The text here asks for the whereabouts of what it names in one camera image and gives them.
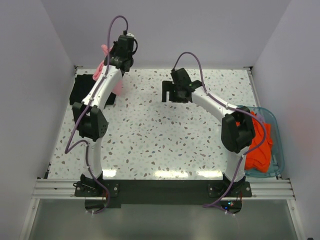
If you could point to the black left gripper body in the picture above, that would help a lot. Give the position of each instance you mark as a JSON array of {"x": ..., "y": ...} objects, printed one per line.
[{"x": 114, "y": 47}]

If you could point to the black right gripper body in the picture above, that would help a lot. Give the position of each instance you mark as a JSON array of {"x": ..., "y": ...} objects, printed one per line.
[{"x": 177, "y": 97}]

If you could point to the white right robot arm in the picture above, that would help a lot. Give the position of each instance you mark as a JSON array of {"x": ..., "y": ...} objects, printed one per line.
[{"x": 237, "y": 128}]

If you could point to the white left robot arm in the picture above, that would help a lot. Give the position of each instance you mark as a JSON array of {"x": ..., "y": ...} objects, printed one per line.
[{"x": 90, "y": 121}]

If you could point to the black folded t-shirt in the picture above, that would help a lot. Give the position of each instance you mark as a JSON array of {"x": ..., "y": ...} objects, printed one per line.
[{"x": 81, "y": 88}]

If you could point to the orange t-shirt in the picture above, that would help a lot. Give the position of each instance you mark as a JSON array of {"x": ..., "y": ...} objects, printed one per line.
[{"x": 260, "y": 158}]

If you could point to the clear blue plastic basket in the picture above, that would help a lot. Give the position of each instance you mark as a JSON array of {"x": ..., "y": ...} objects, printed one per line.
[{"x": 277, "y": 162}]

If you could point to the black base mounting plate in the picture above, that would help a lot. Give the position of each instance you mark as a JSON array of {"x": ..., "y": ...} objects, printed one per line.
[{"x": 113, "y": 193}]

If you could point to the aluminium frame rail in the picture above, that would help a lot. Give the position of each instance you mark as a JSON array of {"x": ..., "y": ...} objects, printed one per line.
[{"x": 261, "y": 189}]

